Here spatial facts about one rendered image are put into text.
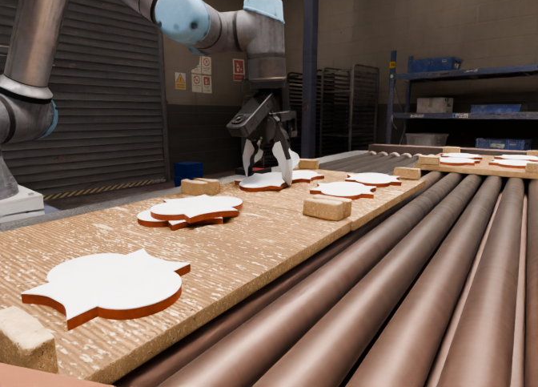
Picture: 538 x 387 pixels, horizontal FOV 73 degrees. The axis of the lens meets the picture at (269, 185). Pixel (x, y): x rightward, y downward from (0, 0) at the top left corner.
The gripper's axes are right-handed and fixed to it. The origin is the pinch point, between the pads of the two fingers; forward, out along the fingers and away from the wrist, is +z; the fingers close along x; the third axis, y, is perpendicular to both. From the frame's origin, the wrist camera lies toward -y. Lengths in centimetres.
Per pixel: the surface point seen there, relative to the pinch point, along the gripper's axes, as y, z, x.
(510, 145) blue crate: 435, 58, -19
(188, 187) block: -15.7, -1.6, 6.3
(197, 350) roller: -44, 1, -26
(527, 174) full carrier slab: 55, 6, -44
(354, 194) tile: -0.7, 0.2, -20.1
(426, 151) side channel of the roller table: 102, 10, -8
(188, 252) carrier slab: -35.3, -1.7, -15.9
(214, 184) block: -12.5, -1.8, 2.5
